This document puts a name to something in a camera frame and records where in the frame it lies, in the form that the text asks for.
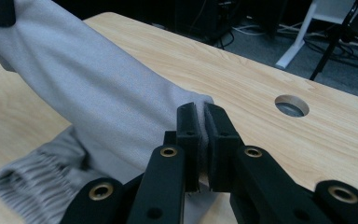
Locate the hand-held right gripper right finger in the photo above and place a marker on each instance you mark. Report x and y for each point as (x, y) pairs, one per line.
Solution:
(222, 149)

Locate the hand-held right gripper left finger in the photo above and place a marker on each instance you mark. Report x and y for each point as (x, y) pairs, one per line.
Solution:
(189, 149)

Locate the grey pants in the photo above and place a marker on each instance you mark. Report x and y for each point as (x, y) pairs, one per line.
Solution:
(90, 87)

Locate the white desk frame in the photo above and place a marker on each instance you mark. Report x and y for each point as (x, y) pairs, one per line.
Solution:
(298, 40)

